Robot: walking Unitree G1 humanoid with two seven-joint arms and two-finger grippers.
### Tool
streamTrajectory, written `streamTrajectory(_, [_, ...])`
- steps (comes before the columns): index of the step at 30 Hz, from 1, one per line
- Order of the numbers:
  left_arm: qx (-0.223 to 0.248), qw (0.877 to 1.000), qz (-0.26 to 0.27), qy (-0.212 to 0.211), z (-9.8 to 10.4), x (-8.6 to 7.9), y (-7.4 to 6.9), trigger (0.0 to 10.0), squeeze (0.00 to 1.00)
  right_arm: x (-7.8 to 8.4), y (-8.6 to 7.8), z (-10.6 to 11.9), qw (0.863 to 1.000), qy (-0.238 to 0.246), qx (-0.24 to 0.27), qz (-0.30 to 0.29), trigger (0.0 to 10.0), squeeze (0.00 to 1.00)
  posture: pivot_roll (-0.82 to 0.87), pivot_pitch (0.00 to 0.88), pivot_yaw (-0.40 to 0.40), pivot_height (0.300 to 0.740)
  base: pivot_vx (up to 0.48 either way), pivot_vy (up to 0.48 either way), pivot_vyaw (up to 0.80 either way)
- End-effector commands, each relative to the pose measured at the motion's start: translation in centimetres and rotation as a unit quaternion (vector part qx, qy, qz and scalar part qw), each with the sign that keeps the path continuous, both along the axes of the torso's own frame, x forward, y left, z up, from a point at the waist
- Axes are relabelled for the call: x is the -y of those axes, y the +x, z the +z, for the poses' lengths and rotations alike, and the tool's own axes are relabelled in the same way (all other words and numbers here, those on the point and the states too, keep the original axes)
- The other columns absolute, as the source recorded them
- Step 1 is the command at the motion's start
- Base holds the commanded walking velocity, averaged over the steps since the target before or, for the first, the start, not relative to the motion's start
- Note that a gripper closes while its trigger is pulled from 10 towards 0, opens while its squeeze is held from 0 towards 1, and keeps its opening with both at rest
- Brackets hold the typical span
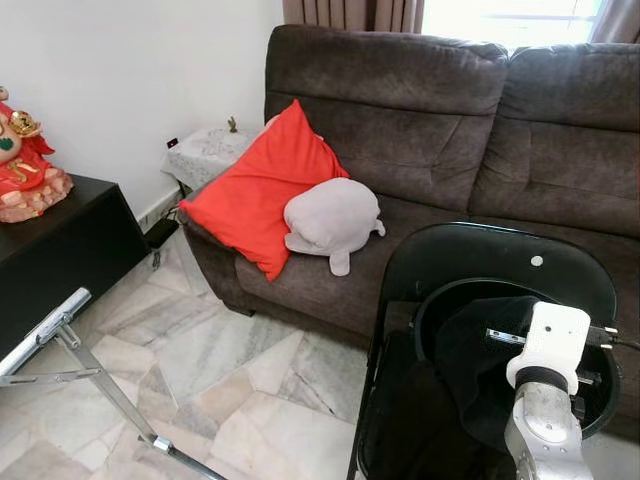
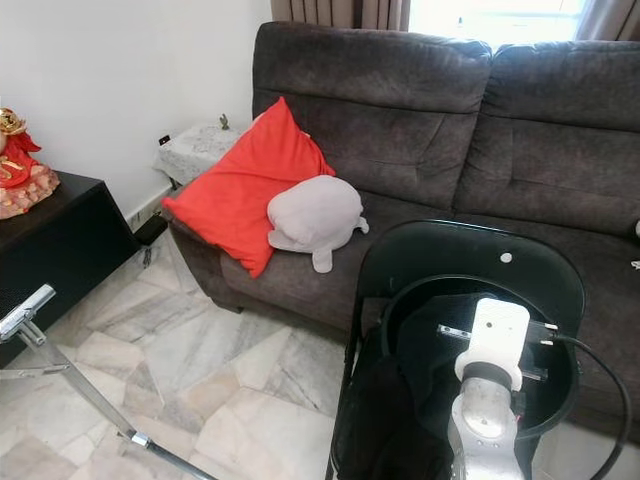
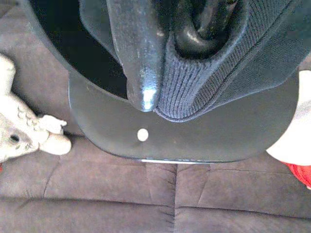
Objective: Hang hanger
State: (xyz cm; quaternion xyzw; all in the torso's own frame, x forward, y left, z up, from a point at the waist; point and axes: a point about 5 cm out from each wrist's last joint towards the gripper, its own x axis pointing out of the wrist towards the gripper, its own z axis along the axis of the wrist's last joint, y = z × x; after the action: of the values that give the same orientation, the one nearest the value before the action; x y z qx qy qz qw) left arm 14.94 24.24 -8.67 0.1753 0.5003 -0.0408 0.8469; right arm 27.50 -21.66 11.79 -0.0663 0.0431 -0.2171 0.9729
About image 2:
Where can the black shirt with lime print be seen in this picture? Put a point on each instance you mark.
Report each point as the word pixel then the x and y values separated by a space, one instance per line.
pixel 425 370

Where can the black TV cabinet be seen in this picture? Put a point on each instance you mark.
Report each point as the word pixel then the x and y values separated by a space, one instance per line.
pixel 60 260

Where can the silver clothes rack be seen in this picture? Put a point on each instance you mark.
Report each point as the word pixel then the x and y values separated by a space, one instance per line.
pixel 28 312

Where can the red Buddha figurine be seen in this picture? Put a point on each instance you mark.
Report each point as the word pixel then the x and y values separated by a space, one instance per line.
pixel 25 165

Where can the black power strip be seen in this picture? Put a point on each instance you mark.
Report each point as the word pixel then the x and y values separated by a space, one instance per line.
pixel 150 230

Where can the side table with lace cloth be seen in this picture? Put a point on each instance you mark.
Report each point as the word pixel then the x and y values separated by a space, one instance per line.
pixel 195 152

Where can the red pillow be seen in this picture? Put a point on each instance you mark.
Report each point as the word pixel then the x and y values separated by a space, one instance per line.
pixel 240 185

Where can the small brass figurine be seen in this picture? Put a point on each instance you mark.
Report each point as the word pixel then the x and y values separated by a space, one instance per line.
pixel 225 122

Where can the grey seal plush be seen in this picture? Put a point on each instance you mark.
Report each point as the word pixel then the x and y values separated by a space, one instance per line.
pixel 315 212

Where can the brown curtain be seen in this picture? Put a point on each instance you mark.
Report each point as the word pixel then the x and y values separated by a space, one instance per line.
pixel 610 15
pixel 340 12

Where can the brown fabric sofa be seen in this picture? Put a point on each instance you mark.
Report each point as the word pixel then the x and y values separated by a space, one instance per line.
pixel 440 130

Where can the black laundry basket with lid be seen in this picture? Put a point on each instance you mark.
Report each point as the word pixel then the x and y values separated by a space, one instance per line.
pixel 470 255

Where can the bright window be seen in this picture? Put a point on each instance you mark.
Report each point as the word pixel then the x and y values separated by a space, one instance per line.
pixel 495 15

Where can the black wall socket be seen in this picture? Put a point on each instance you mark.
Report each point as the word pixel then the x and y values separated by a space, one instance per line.
pixel 164 140

